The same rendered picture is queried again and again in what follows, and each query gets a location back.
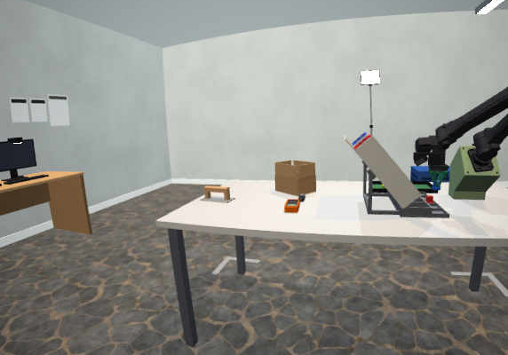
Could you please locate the brown cardboard box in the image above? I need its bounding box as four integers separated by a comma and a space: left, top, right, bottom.
274, 160, 316, 196

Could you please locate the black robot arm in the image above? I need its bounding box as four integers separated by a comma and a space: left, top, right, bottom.
413, 87, 508, 172

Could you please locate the orange digital multimeter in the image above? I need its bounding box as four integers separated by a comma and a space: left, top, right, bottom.
284, 199, 300, 213

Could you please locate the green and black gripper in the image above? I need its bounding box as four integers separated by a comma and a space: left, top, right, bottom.
428, 153, 448, 187

